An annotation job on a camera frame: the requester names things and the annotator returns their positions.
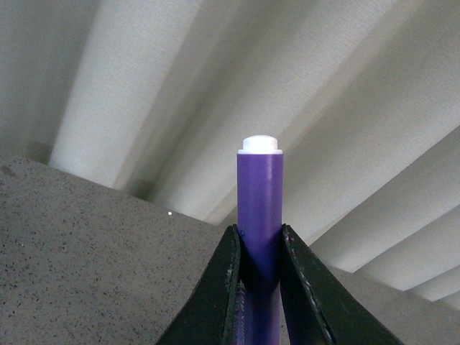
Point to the purple marker pen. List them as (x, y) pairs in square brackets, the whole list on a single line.
[(259, 222)]

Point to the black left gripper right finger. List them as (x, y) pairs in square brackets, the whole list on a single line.
[(318, 308)]

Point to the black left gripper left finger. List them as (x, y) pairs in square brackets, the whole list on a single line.
[(208, 315)]

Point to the white pleated curtain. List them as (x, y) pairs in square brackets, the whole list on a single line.
[(154, 98)]

